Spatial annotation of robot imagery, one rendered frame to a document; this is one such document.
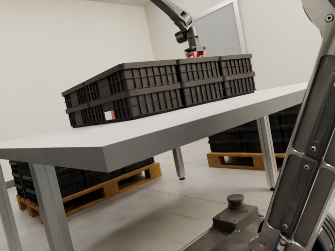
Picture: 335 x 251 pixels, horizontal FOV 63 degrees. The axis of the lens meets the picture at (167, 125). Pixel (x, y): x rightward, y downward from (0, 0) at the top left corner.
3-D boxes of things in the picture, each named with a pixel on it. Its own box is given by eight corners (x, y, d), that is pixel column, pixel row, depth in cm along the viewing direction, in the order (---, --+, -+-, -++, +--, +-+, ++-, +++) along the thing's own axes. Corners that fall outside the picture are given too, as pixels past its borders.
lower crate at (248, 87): (259, 91, 162) (255, 71, 161) (227, 98, 144) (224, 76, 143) (210, 100, 194) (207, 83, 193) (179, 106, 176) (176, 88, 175)
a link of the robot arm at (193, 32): (191, 24, 139) (198, 25, 143) (181, 29, 144) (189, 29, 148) (193, 37, 140) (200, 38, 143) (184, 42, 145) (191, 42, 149)
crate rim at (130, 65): (178, 63, 125) (177, 59, 124) (121, 68, 106) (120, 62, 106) (134, 80, 156) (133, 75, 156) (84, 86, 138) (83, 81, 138)
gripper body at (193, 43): (184, 53, 144) (181, 39, 143) (198, 53, 150) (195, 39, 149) (192, 50, 139) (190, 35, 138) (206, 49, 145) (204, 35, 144)
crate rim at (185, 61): (221, 60, 143) (220, 56, 142) (178, 63, 125) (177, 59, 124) (173, 75, 174) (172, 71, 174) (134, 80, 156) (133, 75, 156)
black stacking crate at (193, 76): (223, 78, 143) (220, 57, 143) (182, 84, 126) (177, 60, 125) (176, 90, 175) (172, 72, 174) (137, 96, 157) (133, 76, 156)
